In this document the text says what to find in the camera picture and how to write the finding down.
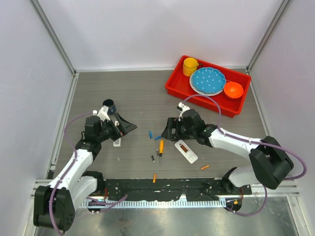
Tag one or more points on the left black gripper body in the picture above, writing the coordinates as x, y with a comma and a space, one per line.
110, 131

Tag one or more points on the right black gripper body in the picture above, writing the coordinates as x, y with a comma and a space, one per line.
185, 131

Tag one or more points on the orange handle screwdriver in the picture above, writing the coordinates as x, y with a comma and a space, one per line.
160, 150

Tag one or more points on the white remote orange batteries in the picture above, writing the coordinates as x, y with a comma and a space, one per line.
117, 143

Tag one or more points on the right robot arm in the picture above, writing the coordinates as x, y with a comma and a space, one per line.
270, 165

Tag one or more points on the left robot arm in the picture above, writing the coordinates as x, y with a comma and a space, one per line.
55, 204

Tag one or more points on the dark blue mug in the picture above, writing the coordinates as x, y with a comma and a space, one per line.
110, 105

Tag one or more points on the grey plate underneath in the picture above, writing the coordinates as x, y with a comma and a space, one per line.
200, 92

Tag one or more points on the blue dotted plate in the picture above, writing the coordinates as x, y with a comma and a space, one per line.
208, 80

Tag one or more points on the red plastic tray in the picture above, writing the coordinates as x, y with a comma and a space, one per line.
178, 85

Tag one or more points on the orange bowl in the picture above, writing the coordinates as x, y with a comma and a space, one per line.
233, 90

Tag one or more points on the yellow mug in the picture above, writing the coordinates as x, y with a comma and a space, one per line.
190, 65

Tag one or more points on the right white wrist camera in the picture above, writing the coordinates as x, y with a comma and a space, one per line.
182, 108

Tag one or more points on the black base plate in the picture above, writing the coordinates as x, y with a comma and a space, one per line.
167, 189

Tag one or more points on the slotted cable duct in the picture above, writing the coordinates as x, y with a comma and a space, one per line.
181, 203

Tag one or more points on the aluminium frame rail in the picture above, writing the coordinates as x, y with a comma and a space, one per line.
285, 189

